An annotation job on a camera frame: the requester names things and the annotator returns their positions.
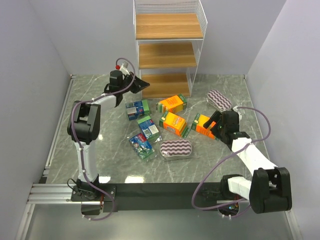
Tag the top wooden shelf board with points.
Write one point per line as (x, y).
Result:
(167, 26)

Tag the purple wavy sponge pack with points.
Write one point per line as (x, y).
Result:
(176, 149)
(218, 100)

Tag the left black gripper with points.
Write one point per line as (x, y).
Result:
(133, 83)

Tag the purple wavy sponge pack right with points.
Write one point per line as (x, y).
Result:
(218, 100)

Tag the middle wooden shelf board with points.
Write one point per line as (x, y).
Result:
(166, 55)

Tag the purple wavy sponge pack centre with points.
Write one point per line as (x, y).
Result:
(176, 149)

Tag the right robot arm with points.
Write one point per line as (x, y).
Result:
(269, 190)

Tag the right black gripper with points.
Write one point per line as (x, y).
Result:
(217, 122)

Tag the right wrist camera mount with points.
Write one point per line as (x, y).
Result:
(237, 110)

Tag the white wire shelf rack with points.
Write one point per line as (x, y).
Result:
(173, 6)

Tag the black base beam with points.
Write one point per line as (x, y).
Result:
(165, 196)

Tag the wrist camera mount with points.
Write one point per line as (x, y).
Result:
(123, 68)
(237, 110)

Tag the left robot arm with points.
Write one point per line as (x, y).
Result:
(84, 128)

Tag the orange sponge pack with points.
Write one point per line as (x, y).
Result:
(198, 125)
(174, 124)
(173, 104)

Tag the blue green sponge pack lower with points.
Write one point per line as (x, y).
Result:
(141, 146)

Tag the blue green sponge pack upper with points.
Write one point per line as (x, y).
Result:
(137, 109)

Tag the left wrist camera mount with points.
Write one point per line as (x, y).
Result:
(123, 68)

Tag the blue green sponge pack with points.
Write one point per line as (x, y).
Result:
(149, 129)
(137, 109)
(141, 146)

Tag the blue green sponge pack middle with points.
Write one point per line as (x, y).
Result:
(149, 129)

